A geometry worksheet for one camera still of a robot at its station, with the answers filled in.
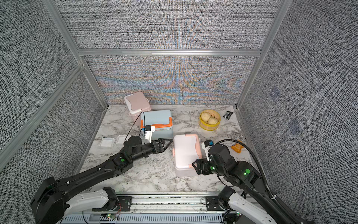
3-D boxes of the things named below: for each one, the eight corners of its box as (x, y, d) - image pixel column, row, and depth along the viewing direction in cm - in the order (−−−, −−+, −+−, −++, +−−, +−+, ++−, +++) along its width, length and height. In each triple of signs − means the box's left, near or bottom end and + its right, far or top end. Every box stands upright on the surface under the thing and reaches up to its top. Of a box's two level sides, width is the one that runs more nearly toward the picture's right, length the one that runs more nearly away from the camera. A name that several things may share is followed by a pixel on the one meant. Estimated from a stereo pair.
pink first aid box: (137, 128, 107) (132, 115, 95) (126, 111, 118) (121, 98, 106) (156, 118, 113) (153, 105, 101) (144, 103, 124) (140, 90, 112)
